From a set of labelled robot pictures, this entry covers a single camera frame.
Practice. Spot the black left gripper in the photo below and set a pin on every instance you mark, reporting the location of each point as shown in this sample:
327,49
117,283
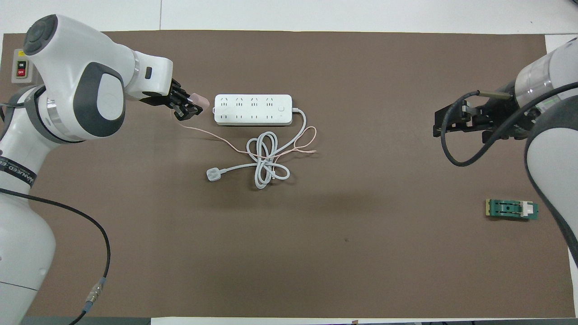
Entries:
162,95

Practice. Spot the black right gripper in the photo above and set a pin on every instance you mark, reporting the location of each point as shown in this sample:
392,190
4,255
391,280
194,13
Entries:
494,117

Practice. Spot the pink charger adapter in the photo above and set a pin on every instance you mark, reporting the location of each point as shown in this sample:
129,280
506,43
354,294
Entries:
199,98

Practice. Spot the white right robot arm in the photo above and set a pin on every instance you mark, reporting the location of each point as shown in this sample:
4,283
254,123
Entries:
553,149

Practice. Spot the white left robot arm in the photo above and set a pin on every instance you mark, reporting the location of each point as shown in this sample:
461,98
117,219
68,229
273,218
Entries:
72,81

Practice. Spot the white power strip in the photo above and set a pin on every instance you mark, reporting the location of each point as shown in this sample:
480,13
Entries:
253,109

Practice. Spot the brown table mat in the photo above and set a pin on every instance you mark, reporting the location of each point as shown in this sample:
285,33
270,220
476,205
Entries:
316,253

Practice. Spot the green knife switch yellow base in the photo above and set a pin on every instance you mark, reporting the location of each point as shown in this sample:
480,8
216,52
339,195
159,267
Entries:
503,210

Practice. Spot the grey on-off switch box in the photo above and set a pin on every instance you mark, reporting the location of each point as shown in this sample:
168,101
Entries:
21,67

